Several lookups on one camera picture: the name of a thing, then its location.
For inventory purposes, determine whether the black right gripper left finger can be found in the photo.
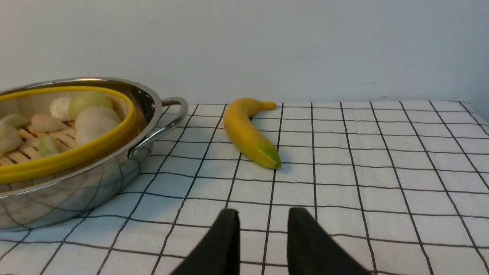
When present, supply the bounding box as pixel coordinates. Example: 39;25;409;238
171;209;240;275

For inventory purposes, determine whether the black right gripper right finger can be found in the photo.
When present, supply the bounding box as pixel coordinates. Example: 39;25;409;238
287;207;371;275

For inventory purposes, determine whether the yellow-rimmed bamboo steamer basket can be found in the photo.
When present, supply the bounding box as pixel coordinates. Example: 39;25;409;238
0;86;139;192

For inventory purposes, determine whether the stainless steel pot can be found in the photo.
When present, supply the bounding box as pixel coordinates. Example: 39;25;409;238
0;77;188;232

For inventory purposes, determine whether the white black-grid tablecloth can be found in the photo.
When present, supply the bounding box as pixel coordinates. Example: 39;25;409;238
1;101;488;275

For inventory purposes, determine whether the yellow banana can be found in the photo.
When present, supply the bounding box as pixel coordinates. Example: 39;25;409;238
223;97;282;169

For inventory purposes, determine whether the white bun front right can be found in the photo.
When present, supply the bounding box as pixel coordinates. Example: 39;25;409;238
75;106;121;147

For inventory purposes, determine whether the green-tinted dumpling left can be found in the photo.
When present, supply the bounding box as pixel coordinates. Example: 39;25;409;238
38;136;61;158

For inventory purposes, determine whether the round pale green bun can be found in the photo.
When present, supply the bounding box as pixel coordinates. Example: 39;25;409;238
68;91;113;120

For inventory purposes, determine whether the white pleated dumpling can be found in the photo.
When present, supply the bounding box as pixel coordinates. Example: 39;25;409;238
49;96;72;121

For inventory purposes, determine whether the white dumpling front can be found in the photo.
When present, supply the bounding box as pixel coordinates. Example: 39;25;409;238
30;114;70;133

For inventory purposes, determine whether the pale green dumpling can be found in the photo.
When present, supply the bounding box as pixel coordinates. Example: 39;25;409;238
0;114;31;128

